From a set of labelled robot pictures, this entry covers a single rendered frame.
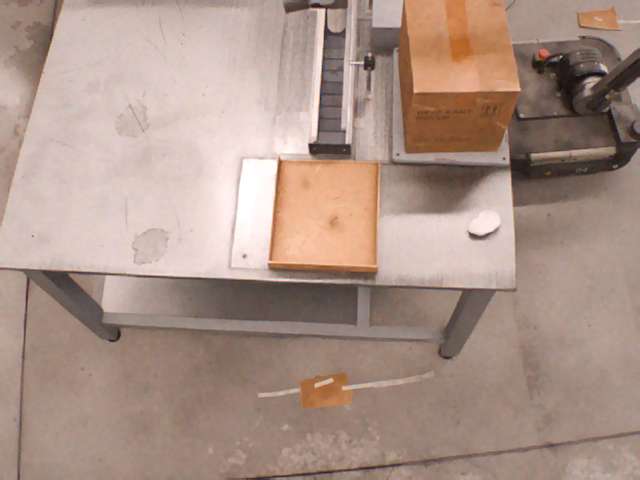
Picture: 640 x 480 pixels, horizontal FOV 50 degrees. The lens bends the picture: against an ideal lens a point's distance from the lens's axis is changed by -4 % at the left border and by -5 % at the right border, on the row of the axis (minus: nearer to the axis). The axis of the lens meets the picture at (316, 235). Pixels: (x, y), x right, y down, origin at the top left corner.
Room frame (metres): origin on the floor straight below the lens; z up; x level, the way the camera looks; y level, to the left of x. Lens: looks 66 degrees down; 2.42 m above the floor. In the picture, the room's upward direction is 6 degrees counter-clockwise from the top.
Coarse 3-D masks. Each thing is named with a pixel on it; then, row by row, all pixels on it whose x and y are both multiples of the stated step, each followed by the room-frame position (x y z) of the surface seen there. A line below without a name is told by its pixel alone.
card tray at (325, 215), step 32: (288, 160) 0.91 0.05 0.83; (320, 160) 0.90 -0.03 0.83; (288, 192) 0.82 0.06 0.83; (320, 192) 0.81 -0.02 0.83; (352, 192) 0.80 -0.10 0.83; (288, 224) 0.73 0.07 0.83; (320, 224) 0.72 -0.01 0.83; (352, 224) 0.72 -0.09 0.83; (288, 256) 0.65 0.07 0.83; (320, 256) 0.64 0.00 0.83; (352, 256) 0.63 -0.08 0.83
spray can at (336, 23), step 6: (330, 12) 1.28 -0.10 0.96; (336, 12) 1.27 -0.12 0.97; (342, 12) 1.28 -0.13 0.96; (330, 18) 1.28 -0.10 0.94; (336, 18) 1.27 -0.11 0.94; (342, 18) 1.28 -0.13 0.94; (330, 24) 1.28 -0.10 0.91; (336, 24) 1.27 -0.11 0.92; (342, 24) 1.28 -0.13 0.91; (330, 30) 1.28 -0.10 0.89; (336, 30) 1.27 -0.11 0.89; (342, 30) 1.28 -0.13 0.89
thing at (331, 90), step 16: (336, 48) 1.22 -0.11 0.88; (336, 64) 1.17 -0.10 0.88; (336, 80) 1.12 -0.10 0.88; (320, 96) 1.07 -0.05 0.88; (336, 96) 1.06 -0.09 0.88; (320, 112) 1.02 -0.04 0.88; (336, 112) 1.01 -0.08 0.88; (320, 128) 0.97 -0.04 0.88; (336, 128) 0.97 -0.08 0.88; (336, 144) 0.92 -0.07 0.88
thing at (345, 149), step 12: (312, 84) 1.11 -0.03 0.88; (348, 84) 1.10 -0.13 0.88; (312, 96) 1.07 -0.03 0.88; (348, 96) 1.06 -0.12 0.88; (312, 108) 1.04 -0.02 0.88; (348, 108) 1.02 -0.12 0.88; (348, 120) 0.99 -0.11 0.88; (348, 132) 0.95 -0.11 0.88; (312, 144) 0.93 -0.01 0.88; (324, 144) 0.92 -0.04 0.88; (348, 144) 0.92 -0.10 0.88
